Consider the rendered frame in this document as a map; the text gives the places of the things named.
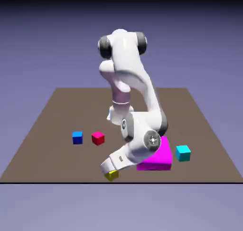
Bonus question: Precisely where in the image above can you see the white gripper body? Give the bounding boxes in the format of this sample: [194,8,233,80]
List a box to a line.
[100,145,138,173]

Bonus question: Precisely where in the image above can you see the small yellow cube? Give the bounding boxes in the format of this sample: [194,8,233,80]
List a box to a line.
[104,169,120,183]

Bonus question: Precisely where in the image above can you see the small red cube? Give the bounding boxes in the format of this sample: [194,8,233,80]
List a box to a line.
[91,131,105,146]

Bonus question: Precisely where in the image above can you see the small blue cube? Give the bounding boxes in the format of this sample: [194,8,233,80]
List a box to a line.
[72,131,84,145]

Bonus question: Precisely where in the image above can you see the small cyan cube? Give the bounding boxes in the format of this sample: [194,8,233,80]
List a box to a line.
[175,145,192,163]

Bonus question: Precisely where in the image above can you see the large magenta box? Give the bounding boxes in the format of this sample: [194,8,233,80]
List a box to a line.
[136,136,173,172]

